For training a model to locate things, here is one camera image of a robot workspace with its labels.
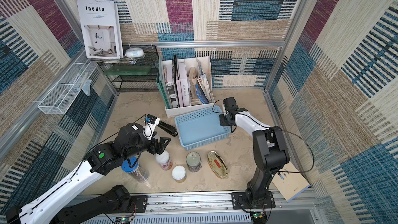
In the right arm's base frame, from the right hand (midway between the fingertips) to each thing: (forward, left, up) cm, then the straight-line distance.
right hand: (224, 118), depth 96 cm
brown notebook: (-35, -30, -7) cm, 46 cm away
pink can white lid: (-27, +32, +4) cm, 42 cm away
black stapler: (-5, +34, -1) cm, 35 cm away
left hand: (-21, +31, +18) cm, 41 cm away
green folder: (+8, +36, +22) cm, 42 cm away
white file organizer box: (+14, +21, +15) cm, 29 cm away
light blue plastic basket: (-3, +17, -6) cm, 18 cm away
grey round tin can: (-26, +18, +1) cm, 32 cm away
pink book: (+14, +25, +16) cm, 33 cm away
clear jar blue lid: (-36, +39, +24) cm, 58 cm away
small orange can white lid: (-32, +26, 0) cm, 41 cm away
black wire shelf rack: (+33, +64, 0) cm, 72 cm away
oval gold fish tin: (-27, +6, -3) cm, 28 cm away
